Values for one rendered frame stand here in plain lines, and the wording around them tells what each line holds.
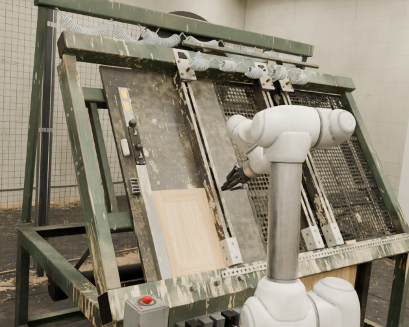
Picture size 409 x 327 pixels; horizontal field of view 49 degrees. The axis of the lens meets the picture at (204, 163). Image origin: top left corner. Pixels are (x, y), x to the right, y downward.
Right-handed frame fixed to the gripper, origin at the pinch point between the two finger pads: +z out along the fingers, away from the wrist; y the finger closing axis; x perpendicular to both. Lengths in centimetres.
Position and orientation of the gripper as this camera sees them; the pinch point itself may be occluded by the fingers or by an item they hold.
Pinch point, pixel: (224, 187)
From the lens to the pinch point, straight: 224.2
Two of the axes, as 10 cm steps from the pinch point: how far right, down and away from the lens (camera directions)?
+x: -8.1, 0.2, -5.9
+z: -5.3, 4.2, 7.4
